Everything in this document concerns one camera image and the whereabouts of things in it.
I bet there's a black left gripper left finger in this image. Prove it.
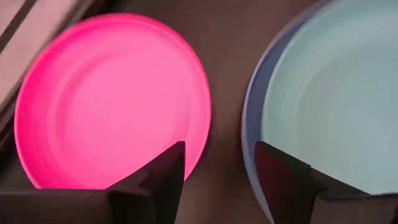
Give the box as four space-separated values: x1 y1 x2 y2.
0 141 187 224

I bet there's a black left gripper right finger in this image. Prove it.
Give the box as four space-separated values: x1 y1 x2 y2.
254 141 398 224

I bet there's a large teal plastic plate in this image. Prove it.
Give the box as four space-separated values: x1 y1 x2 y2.
241 0 398 224

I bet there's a pink plastic plate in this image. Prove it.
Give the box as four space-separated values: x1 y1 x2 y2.
14 12 213 190

